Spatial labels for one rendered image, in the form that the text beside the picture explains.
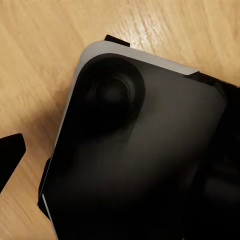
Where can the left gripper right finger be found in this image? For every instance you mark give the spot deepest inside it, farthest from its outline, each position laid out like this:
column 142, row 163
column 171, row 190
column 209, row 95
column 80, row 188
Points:
column 232, row 149

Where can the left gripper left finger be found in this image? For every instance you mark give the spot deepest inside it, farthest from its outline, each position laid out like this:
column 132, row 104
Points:
column 12, row 149

